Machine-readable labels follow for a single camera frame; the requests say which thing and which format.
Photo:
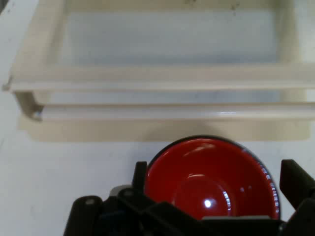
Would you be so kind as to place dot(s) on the white oven door with window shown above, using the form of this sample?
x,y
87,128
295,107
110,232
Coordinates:
x,y
157,76

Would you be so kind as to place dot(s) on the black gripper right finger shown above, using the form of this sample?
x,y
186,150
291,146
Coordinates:
x,y
299,189

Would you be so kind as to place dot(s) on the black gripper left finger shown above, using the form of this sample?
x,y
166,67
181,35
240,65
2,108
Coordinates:
x,y
123,216

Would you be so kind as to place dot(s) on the red bowl with black outside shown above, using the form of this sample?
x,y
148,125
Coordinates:
x,y
209,172

